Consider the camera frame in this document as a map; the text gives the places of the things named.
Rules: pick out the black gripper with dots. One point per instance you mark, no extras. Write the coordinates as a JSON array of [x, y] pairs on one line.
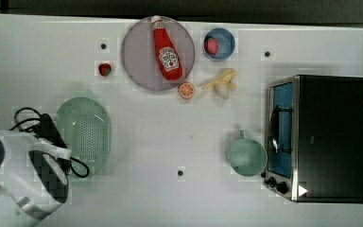
[[47, 130]]

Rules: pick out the green oval strainer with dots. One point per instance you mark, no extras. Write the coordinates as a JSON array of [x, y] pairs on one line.
[[85, 127]]

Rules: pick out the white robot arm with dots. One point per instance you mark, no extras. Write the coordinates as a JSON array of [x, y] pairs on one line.
[[34, 166]]

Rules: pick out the small red toy strawberry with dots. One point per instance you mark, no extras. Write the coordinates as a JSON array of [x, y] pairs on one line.
[[104, 69]]

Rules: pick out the grey round plate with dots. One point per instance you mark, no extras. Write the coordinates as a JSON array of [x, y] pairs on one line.
[[138, 54]]

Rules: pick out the red ketchup bottle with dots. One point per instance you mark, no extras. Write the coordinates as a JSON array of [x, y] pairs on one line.
[[167, 56]]

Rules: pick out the orange slice toy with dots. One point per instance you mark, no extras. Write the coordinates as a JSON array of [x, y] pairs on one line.
[[187, 90]]

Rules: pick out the yellow peeled toy banana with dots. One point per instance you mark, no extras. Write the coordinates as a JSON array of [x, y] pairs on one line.
[[223, 83]]

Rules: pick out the pink toy strawberry in bowl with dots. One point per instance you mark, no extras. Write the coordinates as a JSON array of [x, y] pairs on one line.
[[211, 46]]

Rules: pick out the blue bowl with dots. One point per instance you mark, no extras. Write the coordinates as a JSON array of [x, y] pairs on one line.
[[226, 43]]

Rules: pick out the green mug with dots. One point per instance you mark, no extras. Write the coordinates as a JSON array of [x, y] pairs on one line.
[[247, 157]]

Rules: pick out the black toaster oven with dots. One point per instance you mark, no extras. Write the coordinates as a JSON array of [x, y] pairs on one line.
[[314, 139]]

